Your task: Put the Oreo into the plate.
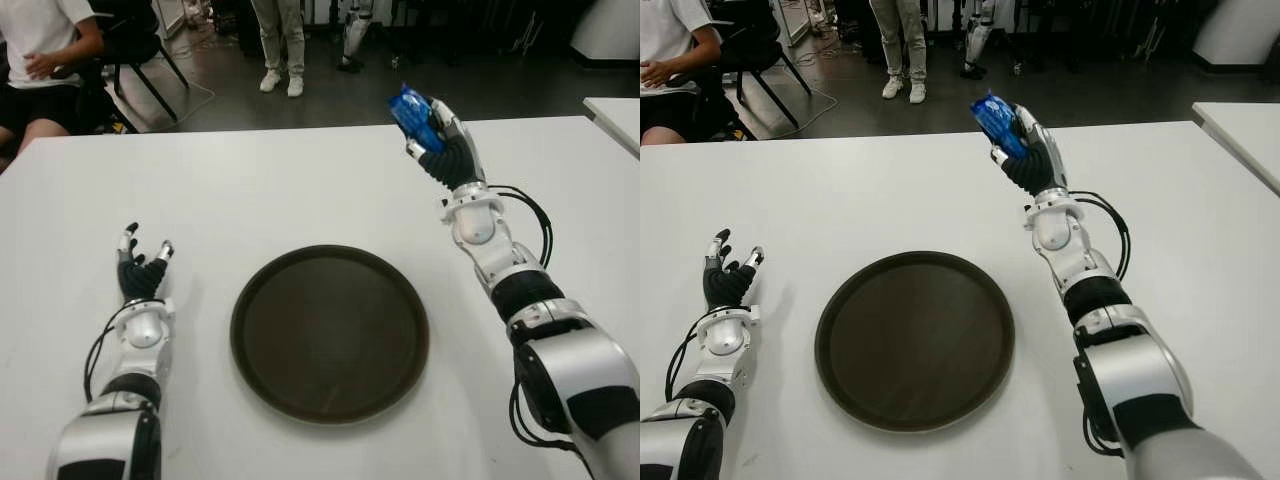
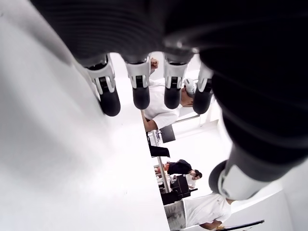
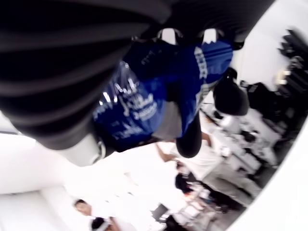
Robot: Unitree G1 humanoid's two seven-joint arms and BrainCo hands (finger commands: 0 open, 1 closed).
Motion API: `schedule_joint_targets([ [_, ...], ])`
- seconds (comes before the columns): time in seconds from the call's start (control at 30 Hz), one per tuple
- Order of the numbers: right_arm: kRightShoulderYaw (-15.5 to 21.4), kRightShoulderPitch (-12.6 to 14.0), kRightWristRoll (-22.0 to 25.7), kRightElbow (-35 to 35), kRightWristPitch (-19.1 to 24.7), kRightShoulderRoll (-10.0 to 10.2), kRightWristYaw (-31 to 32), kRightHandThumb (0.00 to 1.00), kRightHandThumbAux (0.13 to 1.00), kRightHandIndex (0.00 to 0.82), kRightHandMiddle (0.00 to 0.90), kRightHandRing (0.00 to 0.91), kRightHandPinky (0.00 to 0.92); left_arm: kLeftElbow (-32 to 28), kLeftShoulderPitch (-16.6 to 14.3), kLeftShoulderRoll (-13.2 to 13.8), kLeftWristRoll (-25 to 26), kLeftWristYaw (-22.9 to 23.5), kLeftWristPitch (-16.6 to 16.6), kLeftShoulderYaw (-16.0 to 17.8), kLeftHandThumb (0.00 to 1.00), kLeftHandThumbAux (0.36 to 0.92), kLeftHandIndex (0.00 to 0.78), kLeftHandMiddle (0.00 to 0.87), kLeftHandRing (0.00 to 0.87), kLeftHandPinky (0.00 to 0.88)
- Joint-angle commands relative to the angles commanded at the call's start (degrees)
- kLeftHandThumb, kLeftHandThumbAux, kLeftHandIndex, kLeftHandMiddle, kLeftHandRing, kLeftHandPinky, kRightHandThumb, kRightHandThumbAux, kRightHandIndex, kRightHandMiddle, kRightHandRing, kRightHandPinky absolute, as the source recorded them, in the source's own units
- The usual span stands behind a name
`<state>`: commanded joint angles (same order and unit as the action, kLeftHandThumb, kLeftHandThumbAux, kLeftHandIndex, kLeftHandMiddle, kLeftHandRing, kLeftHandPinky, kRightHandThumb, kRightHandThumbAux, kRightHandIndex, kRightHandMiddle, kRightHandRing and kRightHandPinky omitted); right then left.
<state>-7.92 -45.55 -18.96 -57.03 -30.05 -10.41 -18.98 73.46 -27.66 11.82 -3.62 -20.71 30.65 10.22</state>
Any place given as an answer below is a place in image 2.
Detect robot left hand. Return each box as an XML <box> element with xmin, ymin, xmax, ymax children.
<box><xmin>28</xmin><ymin>0</ymin><xmax>308</xmax><ymax>201</ymax></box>

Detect seated person white shirt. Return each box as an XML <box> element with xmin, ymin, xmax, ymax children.
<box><xmin>141</xmin><ymin>57</ymin><xmax>195</xmax><ymax>132</ymax></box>

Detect black chair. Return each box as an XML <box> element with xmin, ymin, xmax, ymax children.
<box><xmin>149</xmin><ymin>144</ymin><xmax>170</xmax><ymax>158</ymax></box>

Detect person in dark shirt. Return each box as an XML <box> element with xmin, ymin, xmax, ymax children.
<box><xmin>166</xmin><ymin>158</ymin><xmax>203</xmax><ymax>180</ymax></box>

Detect distant person white shirt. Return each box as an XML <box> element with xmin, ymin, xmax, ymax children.
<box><xmin>185</xmin><ymin>173</ymin><xmax>197</xmax><ymax>189</ymax></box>

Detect black equipment rack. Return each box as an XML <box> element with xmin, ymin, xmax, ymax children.
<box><xmin>161</xmin><ymin>174</ymin><xmax>198</xmax><ymax>205</ymax></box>

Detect standing person beige trousers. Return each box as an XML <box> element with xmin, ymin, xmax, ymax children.
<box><xmin>165</xmin><ymin>192</ymin><xmax>233</xmax><ymax>231</ymax></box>

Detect dark flat board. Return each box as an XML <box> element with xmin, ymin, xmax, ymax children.
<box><xmin>223</xmin><ymin>219</ymin><xmax>265</xmax><ymax>230</ymax></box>

